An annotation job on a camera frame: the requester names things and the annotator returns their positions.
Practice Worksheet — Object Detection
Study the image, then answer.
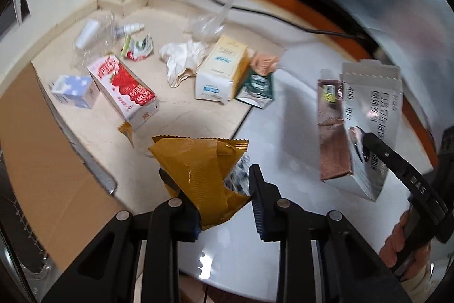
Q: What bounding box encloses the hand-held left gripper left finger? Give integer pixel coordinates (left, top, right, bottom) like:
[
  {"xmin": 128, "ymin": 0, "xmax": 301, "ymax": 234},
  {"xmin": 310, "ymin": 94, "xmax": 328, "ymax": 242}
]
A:
[{"xmin": 43, "ymin": 179, "xmax": 203, "ymax": 303}]

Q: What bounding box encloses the dark green drink carton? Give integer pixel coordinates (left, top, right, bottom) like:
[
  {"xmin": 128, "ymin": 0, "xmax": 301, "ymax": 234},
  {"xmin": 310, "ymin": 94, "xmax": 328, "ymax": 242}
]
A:
[{"xmin": 235, "ymin": 67, "xmax": 275, "ymax": 110}]

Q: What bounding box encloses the silver white paper box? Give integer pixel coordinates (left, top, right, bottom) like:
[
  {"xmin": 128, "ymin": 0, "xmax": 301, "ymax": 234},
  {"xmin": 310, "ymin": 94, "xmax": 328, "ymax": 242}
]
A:
[{"xmin": 324, "ymin": 60, "xmax": 403, "ymax": 201}]

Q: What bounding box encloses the black cable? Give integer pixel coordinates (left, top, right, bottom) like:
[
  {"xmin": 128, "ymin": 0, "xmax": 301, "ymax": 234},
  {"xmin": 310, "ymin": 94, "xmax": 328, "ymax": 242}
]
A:
[{"xmin": 167, "ymin": 0, "xmax": 369, "ymax": 41}]

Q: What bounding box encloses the yellow white paper box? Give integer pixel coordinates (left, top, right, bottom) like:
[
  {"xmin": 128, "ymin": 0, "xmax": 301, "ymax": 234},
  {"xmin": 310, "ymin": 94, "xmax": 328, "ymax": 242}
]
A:
[{"xmin": 194, "ymin": 36, "xmax": 251, "ymax": 105}]

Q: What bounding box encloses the white paper cup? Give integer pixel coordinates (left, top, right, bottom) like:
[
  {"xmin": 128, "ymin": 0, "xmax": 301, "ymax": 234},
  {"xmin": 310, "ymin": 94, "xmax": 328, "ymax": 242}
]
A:
[{"xmin": 75, "ymin": 19, "xmax": 102, "ymax": 49}]

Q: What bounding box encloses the gold foil snack wrapper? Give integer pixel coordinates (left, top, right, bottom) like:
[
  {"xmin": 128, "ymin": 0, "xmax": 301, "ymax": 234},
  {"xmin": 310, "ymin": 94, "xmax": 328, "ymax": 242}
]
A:
[{"xmin": 148, "ymin": 135, "xmax": 252, "ymax": 231}]

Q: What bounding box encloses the rose brown paper box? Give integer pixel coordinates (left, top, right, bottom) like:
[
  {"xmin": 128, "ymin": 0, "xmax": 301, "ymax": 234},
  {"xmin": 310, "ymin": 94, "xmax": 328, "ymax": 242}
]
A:
[{"xmin": 317, "ymin": 79, "xmax": 354, "ymax": 181}]

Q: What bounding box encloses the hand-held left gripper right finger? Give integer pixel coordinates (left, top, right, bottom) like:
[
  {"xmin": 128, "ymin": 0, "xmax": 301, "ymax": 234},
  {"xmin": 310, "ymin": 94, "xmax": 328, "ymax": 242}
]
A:
[{"xmin": 248, "ymin": 164, "xmax": 401, "ymax": 303}]

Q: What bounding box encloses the person's right hand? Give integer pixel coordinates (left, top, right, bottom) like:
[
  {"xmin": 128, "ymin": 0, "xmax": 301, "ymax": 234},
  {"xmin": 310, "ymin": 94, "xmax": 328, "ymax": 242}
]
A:
[{"xmin": 379, "ymin": 211, "xmax": 432, "ymax": 281}]

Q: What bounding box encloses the white glove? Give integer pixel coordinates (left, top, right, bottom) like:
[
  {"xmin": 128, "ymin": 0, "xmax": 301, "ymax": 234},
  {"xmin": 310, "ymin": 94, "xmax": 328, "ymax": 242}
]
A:
[{"xmin": 159, "ymin": 39, "xmax": 210, "ymax": 88}]

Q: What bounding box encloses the clear plastic tray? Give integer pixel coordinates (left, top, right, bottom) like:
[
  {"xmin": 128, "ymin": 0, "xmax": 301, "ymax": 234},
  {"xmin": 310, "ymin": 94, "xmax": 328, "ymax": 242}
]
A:
[{"xmin": 71, "ymin": 11, "xmax": 119, "ymax": 68}]

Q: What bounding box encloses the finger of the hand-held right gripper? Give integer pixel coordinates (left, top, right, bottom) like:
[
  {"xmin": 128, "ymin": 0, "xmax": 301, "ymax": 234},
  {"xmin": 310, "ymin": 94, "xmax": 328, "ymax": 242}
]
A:
[{"xmin": 362, "ymin": 133, "xmax": 449, "ymax": 244}]

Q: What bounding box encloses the small gold wrapper scrap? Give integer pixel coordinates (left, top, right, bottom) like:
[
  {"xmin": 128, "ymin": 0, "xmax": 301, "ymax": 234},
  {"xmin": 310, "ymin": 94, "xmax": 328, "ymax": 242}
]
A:
[{"xmin": 118, "ymin": 123, "xmax": 137, "ymax": 149}]

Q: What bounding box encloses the green white crumpled carton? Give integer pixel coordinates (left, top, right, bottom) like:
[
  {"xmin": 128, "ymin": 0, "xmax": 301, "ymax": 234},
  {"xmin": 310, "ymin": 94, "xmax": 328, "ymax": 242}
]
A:
[{"xmin": 121, "ymin": 33, "xmax": 155, "ymax": 61}]

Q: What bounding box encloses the clear crumpled plastic bag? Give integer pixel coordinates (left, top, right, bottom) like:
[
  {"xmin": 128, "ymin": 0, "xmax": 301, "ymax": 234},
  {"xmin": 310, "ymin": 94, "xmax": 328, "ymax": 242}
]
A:
[{"xmin": 184, "ymin": 0, "xmax": 239, "ymax": 41}]

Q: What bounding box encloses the red strawberry milk carton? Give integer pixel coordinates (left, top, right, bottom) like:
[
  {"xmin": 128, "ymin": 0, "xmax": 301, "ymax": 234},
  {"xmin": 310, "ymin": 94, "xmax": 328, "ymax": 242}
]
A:
[{"xmin": 87, "ymin": 54, "xmax": 160, "ymax": 131}]

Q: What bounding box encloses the small white bottle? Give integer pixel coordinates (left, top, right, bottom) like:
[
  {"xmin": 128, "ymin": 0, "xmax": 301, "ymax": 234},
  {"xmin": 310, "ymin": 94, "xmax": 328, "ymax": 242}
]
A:
[{"xmin": 114, "ymin": 23, "xmax": 145, "ymax": 38}]

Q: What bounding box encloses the small blue white carton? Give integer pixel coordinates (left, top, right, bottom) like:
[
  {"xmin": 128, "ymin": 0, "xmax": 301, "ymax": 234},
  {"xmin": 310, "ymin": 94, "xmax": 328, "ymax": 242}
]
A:
[{"xmin": 50, "ymin": 75, "xmax": 100, "ymax": 109}]

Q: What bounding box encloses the pink crumpled wrapper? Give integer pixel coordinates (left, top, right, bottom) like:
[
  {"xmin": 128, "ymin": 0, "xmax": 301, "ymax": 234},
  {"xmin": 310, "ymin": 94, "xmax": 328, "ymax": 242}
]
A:
[{"xmin": 248, "ymin": 49, "xmax": 281, "ymax": 74}]

